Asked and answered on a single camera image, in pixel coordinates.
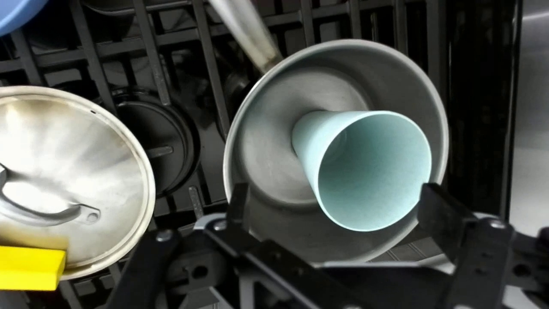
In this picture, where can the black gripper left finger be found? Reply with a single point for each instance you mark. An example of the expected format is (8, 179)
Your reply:
(240, 206)

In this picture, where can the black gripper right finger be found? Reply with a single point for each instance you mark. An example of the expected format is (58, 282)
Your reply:
(475, 251)

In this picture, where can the light blue plastic cup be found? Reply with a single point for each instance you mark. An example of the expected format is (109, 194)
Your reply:
(372, 172)

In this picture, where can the blue plastic bowl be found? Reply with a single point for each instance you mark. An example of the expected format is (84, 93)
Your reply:
(18, 14)

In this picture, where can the stainless steel pot lid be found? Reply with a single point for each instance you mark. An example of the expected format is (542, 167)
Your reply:
(70, 148)

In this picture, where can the black gas stove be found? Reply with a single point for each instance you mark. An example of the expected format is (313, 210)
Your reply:
(173, 36)

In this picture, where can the yellow rectangular block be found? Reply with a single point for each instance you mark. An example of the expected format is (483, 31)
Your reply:
(29, 268)

